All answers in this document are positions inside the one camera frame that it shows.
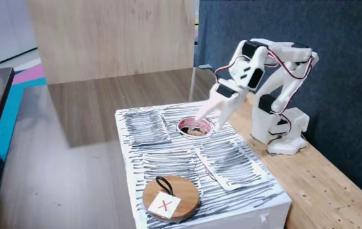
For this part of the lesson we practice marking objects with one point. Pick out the brown debris piece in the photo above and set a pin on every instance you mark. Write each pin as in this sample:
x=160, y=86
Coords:
x=196, y=131

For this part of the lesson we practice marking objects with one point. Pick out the grey partition foot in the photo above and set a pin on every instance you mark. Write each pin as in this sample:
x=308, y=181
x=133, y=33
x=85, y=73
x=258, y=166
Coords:
x=205, y=67

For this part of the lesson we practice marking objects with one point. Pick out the black striped paper flap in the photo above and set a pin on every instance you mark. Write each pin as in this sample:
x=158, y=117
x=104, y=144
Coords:
x=231, y=165
x=145, y=128
x=168, y=163

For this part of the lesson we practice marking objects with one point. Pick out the white box with black stripes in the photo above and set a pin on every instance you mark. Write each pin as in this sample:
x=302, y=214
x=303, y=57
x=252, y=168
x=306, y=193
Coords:
x=231, y=197

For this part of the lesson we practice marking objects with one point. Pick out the round wooden disc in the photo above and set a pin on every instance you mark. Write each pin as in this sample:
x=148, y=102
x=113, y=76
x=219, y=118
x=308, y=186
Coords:
x=185, y=192

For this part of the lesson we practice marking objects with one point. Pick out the white card with red cross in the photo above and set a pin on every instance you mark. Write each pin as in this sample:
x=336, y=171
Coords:
x=164, y=205

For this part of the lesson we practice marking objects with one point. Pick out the light wooden board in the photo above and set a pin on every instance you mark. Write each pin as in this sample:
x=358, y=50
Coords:
x=110, y=38

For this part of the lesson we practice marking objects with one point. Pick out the fabric partition panel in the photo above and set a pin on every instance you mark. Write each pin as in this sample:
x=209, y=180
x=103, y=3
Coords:
x=343, y=47

